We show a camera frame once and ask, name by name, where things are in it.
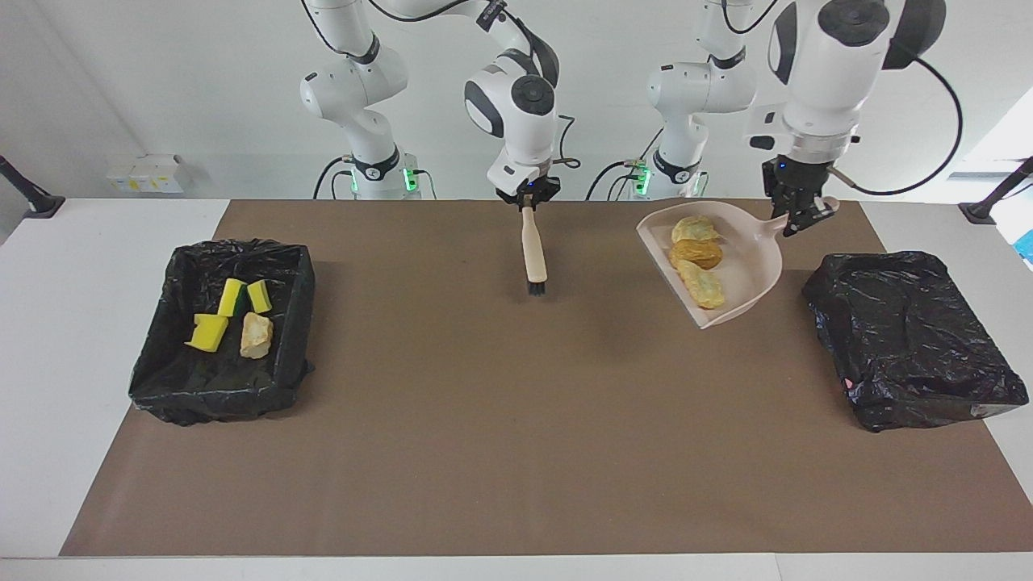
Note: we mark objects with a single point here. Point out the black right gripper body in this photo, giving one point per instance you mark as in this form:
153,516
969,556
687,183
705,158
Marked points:
529,189

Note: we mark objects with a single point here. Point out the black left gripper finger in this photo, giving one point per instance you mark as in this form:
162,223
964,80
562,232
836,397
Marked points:
792,224
823,215

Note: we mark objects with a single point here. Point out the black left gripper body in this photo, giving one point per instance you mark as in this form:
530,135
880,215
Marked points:
799,184

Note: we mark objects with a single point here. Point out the beige hand brush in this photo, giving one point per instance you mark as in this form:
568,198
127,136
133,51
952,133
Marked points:
533,250

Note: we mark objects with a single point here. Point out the beige plastic dustpan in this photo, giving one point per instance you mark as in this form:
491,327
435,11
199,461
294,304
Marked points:
750,258

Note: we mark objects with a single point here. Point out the pale yellow foam lump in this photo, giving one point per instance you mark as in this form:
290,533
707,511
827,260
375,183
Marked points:
694,229

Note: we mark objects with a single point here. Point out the brown cork-like foam lump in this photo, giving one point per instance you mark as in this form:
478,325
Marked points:
696,253

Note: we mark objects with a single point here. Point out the tan crinkled foam scrap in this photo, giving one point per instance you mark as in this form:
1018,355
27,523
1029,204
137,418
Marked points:
704,289

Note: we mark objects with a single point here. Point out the small yellow sponge piece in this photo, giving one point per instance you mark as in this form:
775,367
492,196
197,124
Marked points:
260,297

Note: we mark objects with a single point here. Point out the pale beige foam chunk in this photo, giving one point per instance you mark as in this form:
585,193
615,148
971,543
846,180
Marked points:
257,335

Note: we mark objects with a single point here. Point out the green and yellow sponge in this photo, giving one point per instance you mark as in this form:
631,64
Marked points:
230,298

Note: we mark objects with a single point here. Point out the notched yellow sponge piece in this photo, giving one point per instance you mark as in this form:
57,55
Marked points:
208,332

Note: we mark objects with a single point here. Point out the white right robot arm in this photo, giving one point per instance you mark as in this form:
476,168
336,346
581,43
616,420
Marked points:
516,105

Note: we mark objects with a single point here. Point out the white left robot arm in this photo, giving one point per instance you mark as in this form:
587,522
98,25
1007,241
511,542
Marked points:
831,64

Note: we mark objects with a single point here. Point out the black bag bin, pink patch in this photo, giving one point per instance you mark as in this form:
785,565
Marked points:
912,339

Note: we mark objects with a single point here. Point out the black bag lined bin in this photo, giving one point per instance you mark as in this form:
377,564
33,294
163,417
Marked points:
218,387

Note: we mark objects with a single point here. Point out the blue object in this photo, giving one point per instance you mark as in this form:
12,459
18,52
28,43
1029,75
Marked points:
1026,246

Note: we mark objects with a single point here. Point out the brown table mat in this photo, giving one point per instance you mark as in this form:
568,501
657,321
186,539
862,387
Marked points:
516,484

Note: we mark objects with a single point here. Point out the black camera stand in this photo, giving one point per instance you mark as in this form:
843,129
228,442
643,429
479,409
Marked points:
980,211
36,202

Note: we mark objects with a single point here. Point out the white wall box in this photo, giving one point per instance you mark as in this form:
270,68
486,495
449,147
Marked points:
149,173

